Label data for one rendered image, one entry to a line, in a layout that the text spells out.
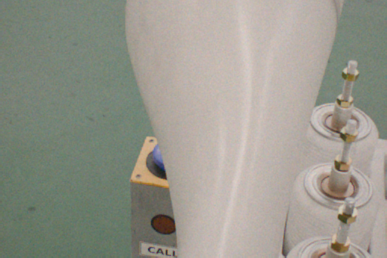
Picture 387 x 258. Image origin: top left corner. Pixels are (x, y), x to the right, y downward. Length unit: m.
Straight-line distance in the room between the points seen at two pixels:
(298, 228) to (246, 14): 0.58
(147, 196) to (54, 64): 0.77
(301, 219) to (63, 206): 0.45
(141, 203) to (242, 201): 0.51
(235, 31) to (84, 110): 1.07
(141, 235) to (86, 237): 0.34
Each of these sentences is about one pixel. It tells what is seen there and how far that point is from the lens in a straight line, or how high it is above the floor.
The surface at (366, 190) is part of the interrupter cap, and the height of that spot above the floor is 0.25.
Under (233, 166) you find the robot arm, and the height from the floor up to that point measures 0.64.
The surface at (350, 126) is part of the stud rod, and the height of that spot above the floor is 0.34.
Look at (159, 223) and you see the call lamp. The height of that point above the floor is 0.27.
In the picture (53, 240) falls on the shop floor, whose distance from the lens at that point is 1.09.
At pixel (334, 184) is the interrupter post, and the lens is 0.81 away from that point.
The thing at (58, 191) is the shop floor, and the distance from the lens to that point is 1.16.
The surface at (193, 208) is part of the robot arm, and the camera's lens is 0.22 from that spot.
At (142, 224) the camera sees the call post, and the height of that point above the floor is 0.26.
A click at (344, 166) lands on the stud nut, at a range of 0.79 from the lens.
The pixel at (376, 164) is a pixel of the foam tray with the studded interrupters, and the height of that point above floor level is 0.18.
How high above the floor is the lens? 0.79
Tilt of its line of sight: 37 degrees down
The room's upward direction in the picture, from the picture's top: 3 degrees clockwise
